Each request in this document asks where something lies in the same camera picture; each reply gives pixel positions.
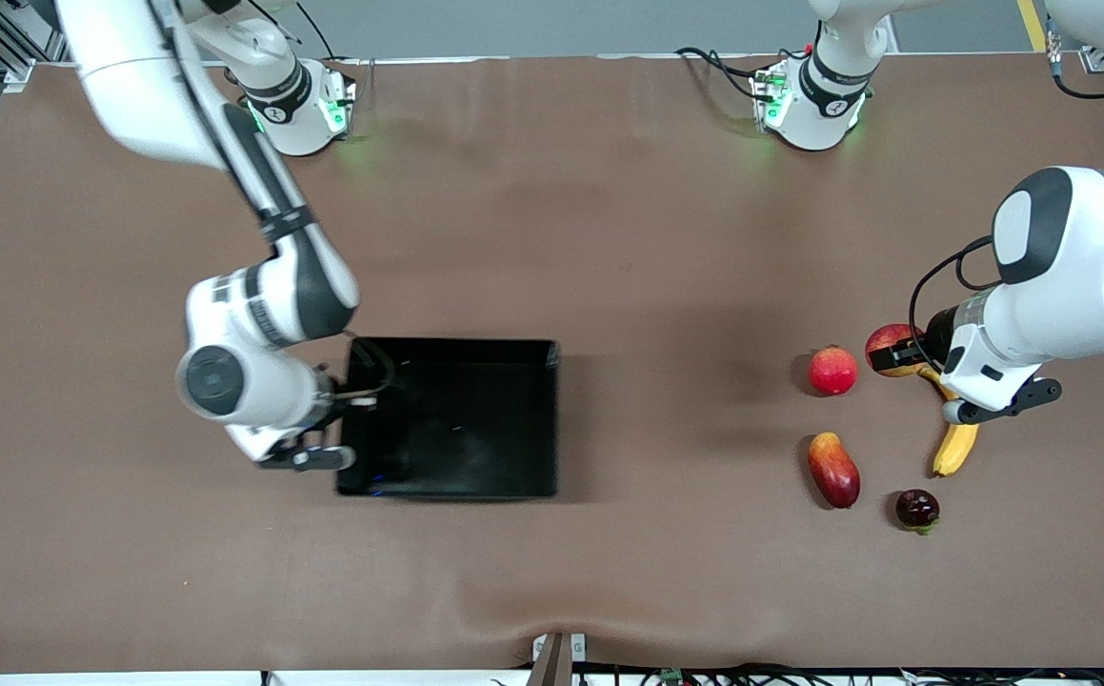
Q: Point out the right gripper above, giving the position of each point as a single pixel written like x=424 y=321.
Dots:
x=347 y=393

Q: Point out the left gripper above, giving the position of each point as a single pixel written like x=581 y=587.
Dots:
x=935 y=335

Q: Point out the red yellow apple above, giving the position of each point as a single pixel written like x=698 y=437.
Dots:
x=887 y=336

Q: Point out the yellow banana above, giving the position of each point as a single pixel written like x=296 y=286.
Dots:
x=954 y=453

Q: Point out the black plastic box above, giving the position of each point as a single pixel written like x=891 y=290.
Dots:
x=466 y=429

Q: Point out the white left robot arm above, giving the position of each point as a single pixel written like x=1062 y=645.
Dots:
x=1075 y=276

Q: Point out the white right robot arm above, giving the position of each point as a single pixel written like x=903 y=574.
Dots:
x=142 y=95

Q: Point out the round red pomegranate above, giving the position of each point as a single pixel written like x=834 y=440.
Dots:
x=833 y=372

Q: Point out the red yellow mango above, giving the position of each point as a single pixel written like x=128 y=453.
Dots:
x=834 y=472

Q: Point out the dark purple mangosteen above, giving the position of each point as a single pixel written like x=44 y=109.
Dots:
x=917 y=509

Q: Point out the brown table cover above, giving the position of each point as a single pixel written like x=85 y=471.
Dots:
x=647 y=238

